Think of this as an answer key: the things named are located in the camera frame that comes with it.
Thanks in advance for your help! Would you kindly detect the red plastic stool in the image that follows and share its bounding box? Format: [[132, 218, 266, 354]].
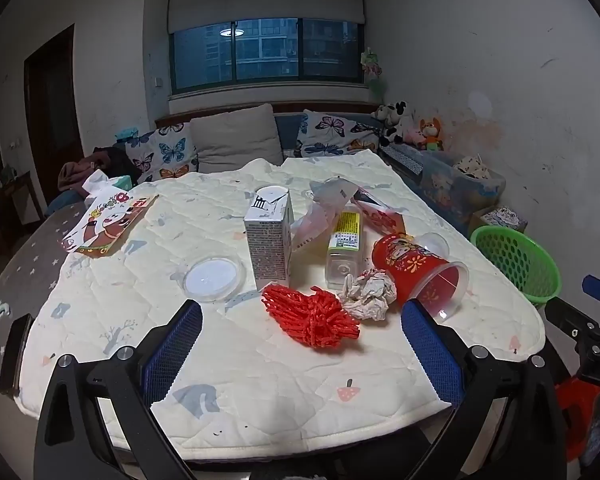
[[555, 375, 600, 463]]

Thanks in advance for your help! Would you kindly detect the pink snack packet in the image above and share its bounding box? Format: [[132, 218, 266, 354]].
[[353, 186, 407, 237]]

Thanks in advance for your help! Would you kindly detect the pile of dark clothes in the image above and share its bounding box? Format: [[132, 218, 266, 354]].
[[57, 146, 142, 193]]

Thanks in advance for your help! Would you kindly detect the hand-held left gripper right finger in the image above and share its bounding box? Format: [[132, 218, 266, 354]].
[[401, 299, 568, 480]]

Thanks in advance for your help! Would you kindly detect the white roller blind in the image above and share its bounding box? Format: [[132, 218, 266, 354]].
[[167, 0, 366, 36]]

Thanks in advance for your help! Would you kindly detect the wooden headboard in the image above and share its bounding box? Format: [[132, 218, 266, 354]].
[[155, 101, 381, 128]]

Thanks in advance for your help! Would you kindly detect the green plastic basket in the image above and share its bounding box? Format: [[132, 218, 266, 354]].
[[470, 225, 562, 309]]

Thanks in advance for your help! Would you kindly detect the grey star blanket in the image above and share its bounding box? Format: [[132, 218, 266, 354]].
[[0, 205, 88, 376]]

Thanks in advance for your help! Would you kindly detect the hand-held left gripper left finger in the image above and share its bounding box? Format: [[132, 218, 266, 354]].
[[32, 300, 203, 480]]

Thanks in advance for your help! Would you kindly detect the butterfly print pillow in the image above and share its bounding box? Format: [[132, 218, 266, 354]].
[[125, 122, 198, 183], [297, 109, 381, 157]]

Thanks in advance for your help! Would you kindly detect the dark wooden door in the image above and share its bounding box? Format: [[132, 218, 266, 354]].
[[24, 24, 86, 176]]

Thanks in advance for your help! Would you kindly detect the window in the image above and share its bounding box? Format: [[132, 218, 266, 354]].
[[170, 17, 365, 95]]

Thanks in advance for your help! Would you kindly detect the white tissue pack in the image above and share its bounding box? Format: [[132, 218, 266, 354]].
[[82, 169, 133, 207]]

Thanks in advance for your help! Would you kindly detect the patterned white cloth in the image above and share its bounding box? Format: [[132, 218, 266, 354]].
[[452, 156, 492, 181]]

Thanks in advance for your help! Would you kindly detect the grey pillow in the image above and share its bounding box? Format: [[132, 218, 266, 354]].
[[189, 104, 283, 175]]

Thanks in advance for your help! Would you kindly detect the red printed plastic cup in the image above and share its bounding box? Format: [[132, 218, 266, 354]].
[[371, 234, 470, 322]]

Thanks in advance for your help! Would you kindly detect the white milk carton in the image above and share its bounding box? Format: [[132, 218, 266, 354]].
[[243, 186, 295, 291]]

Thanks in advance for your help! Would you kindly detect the black and white cow plush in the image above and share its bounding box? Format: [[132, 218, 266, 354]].
[[371, 101, 411, 148]]

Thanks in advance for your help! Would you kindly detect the hanging paper decoration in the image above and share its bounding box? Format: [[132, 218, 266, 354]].
[[360, 47, 386, 98]]

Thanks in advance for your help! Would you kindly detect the clear plastic cup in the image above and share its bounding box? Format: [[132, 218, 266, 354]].
[[414, 232, 451, 262]]

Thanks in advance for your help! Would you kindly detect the clear plastic bag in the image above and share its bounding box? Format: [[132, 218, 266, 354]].
[[290, 177, 361, 252]]

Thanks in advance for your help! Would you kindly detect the white quilted mattress pad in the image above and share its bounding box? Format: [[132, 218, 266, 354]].
[[17, 152, 546, 453]]

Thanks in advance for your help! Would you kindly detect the red foam fruit net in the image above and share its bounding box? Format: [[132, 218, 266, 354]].
[[261, 284, 362, 356]]

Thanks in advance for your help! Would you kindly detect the cardboard box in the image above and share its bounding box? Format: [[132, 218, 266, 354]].
[[467, 205, 528, 241]]

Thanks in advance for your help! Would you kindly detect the black phone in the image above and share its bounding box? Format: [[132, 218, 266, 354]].
[[0, 314, 33, 395]]

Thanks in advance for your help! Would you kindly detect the cartoon printed paper bag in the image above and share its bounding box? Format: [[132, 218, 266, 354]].
[[60, 191, 160, 259]]

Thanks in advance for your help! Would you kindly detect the orange fox plush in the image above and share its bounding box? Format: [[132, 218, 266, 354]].
[[419, 117, 445, 152]]

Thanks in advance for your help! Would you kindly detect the clear plastic storage box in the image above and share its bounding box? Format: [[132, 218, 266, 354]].
[[380, 142, 506, 226]]

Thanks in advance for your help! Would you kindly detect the clear round plastic lid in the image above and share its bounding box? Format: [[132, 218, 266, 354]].
[[182, 255, 245, 302]]

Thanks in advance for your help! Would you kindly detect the clear bottle with yellow label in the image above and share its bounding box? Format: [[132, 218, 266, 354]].
[[325, 205, 366, 291]]

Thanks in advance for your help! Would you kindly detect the crumpled white paper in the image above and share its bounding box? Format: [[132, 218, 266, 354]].
[[339, 268, 397, 322]]

